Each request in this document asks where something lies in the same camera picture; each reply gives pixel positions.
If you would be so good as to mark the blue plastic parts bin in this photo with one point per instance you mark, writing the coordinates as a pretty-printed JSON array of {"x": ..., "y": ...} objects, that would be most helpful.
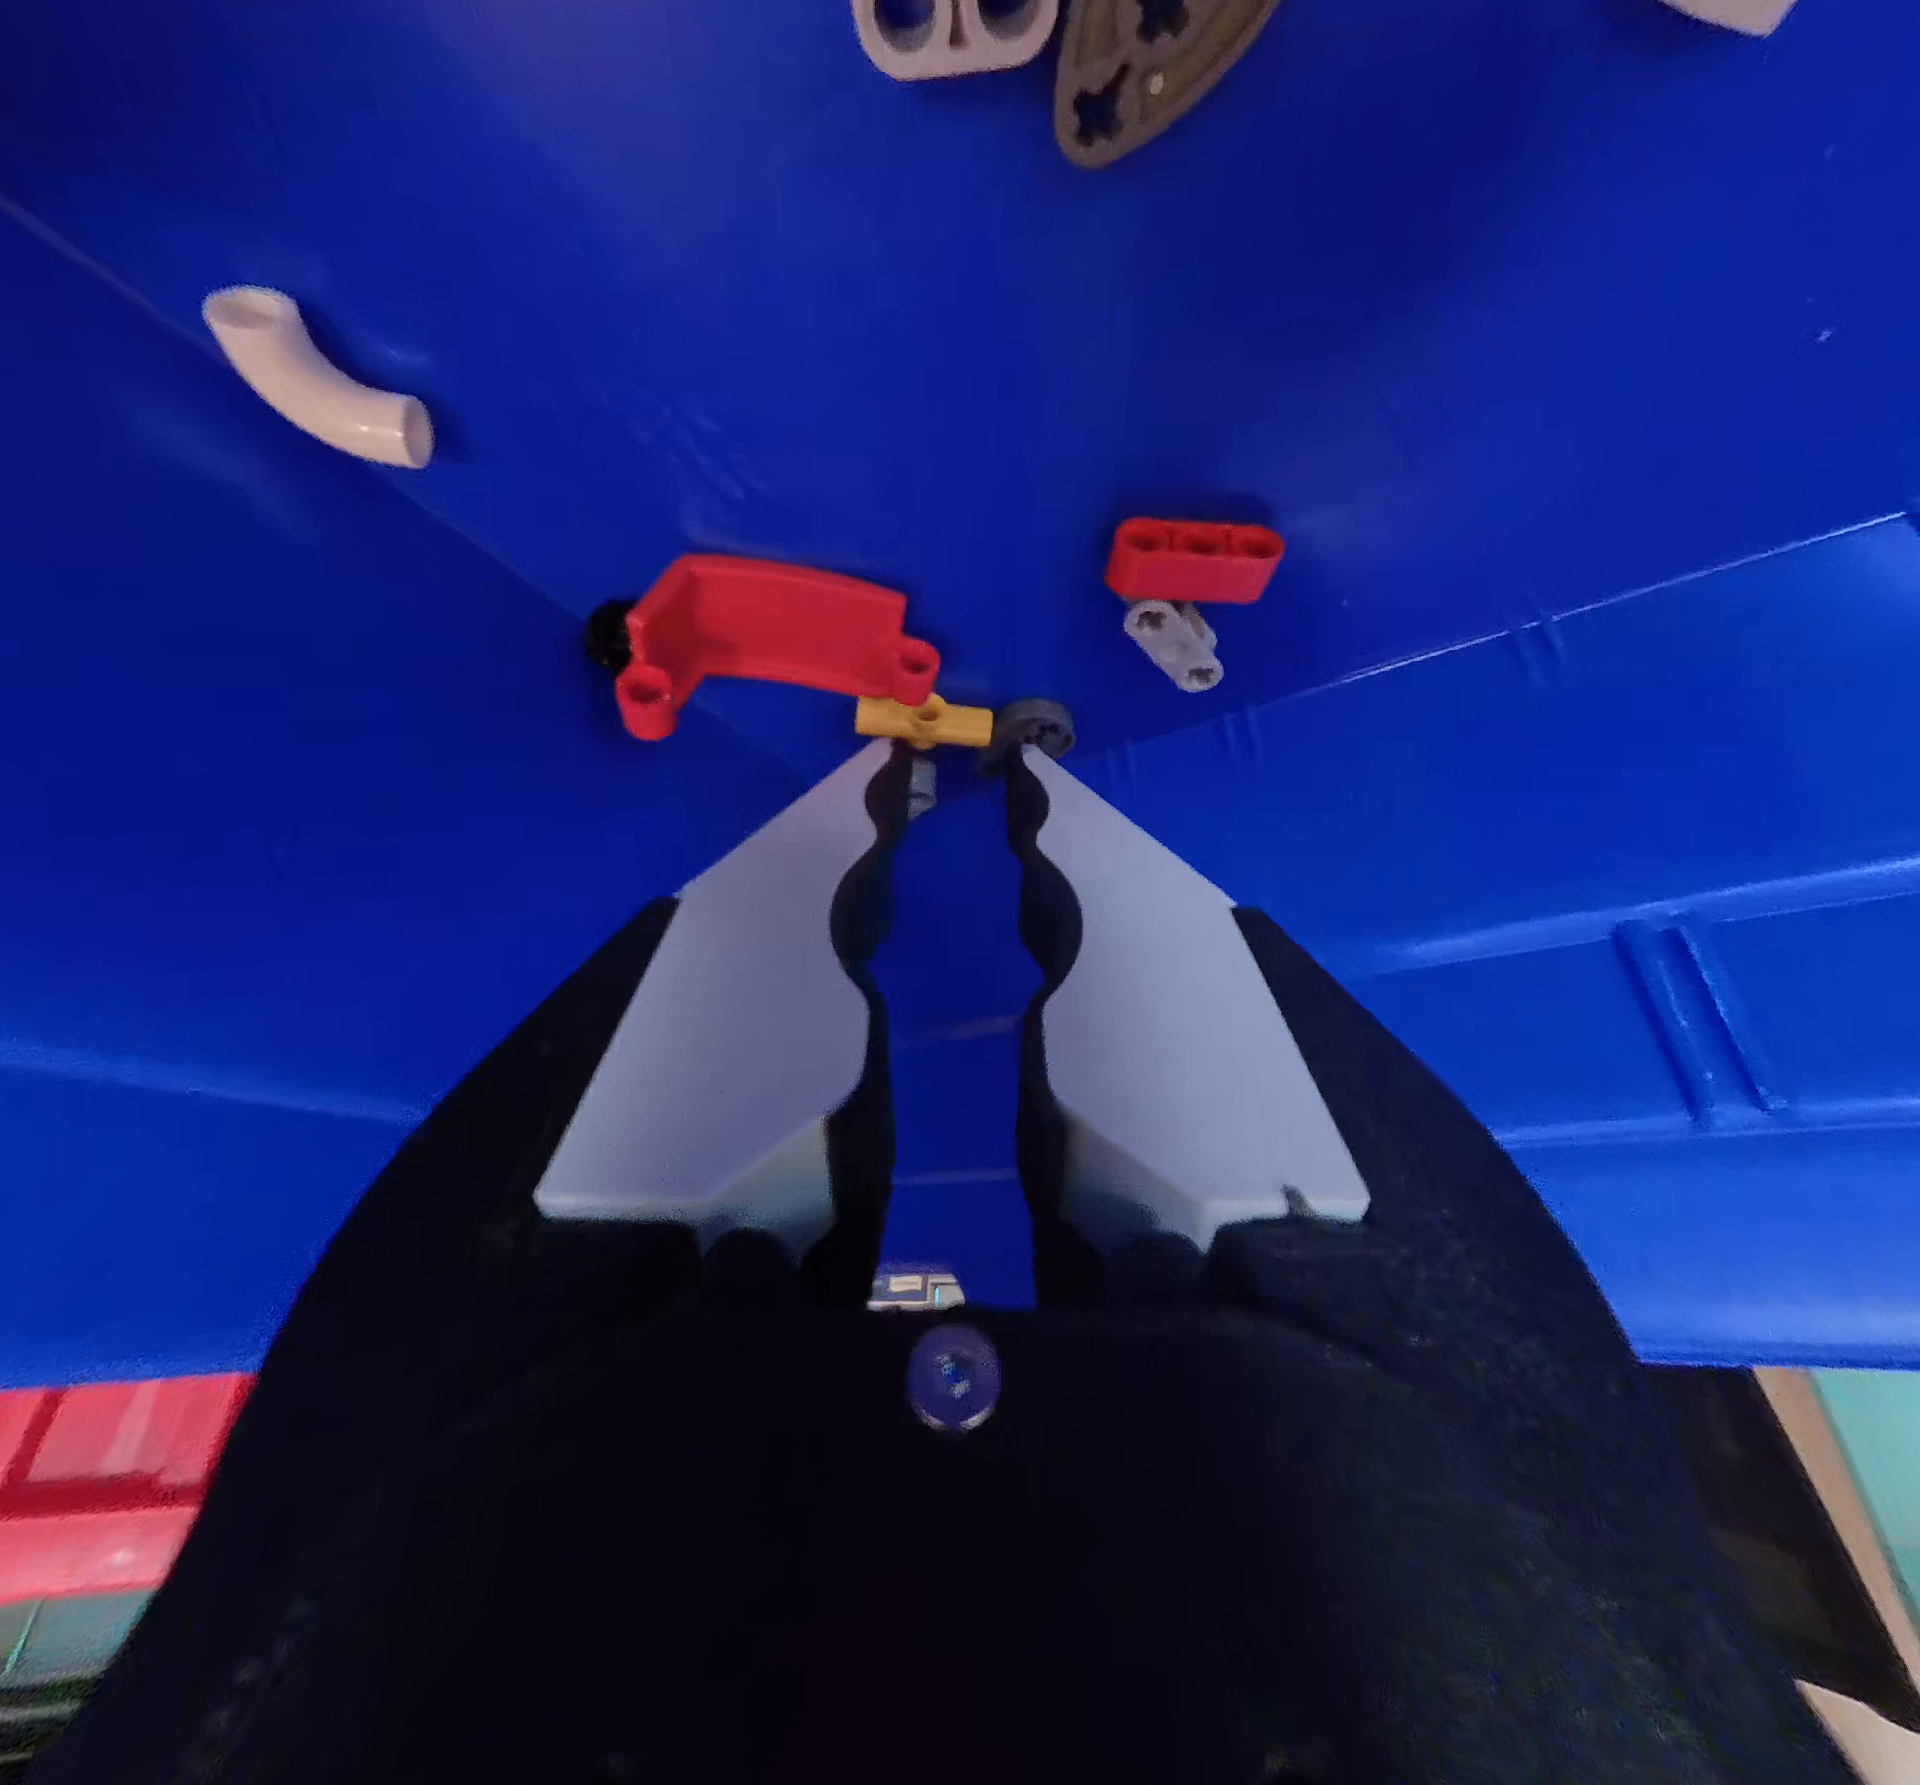
[{"x": 902, "y": 315}]

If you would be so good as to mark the red curved lego panel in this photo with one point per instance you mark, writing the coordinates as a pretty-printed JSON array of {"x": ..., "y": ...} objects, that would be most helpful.
[{"x": 766, "y": 623}]

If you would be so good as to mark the dark grey lego bush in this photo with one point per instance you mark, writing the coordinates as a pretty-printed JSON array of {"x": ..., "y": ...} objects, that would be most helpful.
[{"x": 1035, "y": 729}]

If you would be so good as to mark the black lego pin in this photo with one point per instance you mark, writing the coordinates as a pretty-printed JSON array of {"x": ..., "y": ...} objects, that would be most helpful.
[{"x": 605, "y": 633}]

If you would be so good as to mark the red plastic bin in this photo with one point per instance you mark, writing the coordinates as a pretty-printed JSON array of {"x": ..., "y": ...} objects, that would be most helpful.
[{"x": 106, "y": 1455}]

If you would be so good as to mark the light grey lego connector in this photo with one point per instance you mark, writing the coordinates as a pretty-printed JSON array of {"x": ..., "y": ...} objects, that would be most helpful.
[{"x": 1179, "y": 643}]

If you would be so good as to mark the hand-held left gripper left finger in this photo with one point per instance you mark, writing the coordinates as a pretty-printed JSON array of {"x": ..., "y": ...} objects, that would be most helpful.
[{"x": 721, "y": 1049}]

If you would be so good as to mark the yellow lego connector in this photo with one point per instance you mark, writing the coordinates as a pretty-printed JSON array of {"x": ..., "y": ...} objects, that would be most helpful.
[{"x": 917, "y": 719}]

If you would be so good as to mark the red short lego beam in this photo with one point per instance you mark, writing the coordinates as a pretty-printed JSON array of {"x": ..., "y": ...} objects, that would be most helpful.
[{"x": 1193, "y": 561}]

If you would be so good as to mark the small grey lego pin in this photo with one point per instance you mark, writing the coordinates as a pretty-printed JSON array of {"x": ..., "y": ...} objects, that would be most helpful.
[{"x": 924, "y": 779}]

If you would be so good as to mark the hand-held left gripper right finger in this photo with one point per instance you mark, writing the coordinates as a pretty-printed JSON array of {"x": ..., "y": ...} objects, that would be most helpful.
[{"x": 1186, "y": 1049}]

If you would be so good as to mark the white curved lego tube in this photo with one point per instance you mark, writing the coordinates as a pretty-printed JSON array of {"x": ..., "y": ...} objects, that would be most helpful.
[{"x": 301, "y": 382}]

